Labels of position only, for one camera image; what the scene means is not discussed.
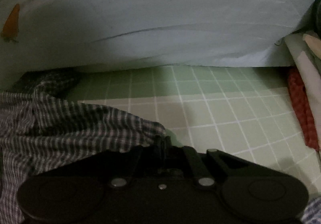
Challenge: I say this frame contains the beige folded cloth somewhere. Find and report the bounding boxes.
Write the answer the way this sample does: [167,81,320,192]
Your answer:
[302,33,321,60]

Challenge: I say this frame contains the grid-patterned bed sheet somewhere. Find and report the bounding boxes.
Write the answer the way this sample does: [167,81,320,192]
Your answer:
[68,64,321,199]

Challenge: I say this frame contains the light blue carrot-print quilt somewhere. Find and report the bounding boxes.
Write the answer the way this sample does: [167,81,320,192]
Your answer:
[0,0,321,81]

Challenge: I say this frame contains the blue checked shirt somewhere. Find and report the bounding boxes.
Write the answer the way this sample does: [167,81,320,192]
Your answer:
[0,68,321,224]

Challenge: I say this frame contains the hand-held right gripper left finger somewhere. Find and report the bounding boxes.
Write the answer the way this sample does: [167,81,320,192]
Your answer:
[63,136,166,186]

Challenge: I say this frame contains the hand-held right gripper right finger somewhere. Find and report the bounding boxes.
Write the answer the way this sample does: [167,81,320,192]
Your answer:
[165,136,251,186]

